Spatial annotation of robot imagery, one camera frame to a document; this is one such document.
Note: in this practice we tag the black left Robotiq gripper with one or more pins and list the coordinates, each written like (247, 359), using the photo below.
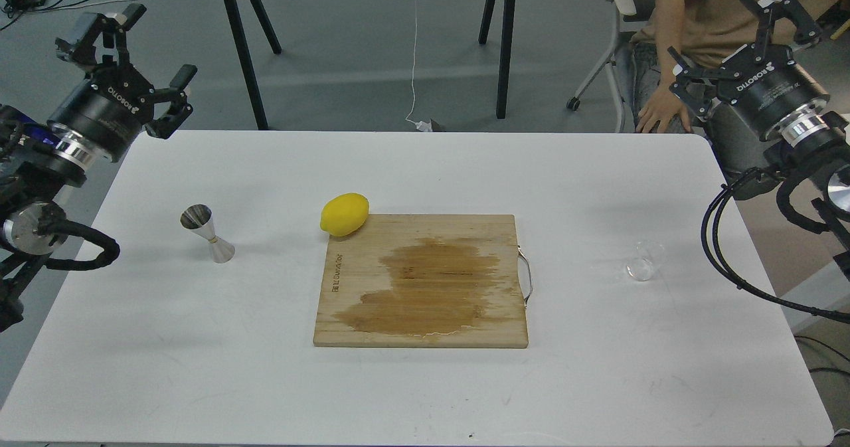
(106, 108)

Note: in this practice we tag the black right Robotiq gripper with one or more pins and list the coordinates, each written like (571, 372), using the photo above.
(770, 92)

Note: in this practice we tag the steel double jigger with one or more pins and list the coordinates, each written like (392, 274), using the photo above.
(198, 219)

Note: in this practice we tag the clear small glass cup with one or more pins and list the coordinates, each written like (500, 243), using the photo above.
(649, 256)

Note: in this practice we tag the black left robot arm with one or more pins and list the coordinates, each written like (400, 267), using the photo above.
(38, 161)

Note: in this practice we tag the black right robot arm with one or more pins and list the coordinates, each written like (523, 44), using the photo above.
(812, 194)

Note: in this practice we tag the person's hand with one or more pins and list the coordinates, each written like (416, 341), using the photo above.
(660, 111)

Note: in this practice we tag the seated person in tan shirt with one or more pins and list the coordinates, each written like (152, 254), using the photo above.
(704, 31)

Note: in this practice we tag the white office chair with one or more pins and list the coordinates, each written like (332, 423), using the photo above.
(615, 62)

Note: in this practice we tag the yellow lemon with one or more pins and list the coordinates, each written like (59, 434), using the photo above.
(344, 215)

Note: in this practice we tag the wooden cutting board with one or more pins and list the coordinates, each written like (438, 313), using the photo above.
(424, 281)

